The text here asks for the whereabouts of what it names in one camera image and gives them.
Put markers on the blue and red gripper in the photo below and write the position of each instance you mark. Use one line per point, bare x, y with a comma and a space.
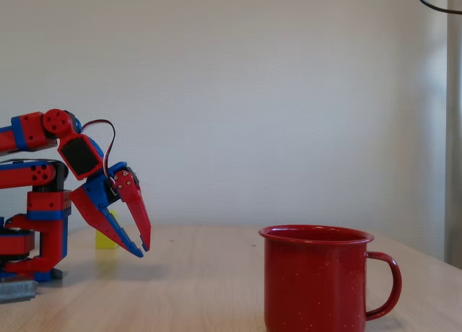
98, 186

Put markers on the yellow-green toy block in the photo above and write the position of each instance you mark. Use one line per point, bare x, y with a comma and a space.
103, 242

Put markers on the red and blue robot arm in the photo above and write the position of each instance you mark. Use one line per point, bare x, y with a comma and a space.
47, 205

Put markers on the red enamel mug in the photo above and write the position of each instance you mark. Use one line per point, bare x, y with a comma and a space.
310, 281

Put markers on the grey curtain strip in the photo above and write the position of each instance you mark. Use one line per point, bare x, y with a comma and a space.
454, 130

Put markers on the grey duct tape piece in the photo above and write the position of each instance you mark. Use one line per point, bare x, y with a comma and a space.
18, 292
59, 273

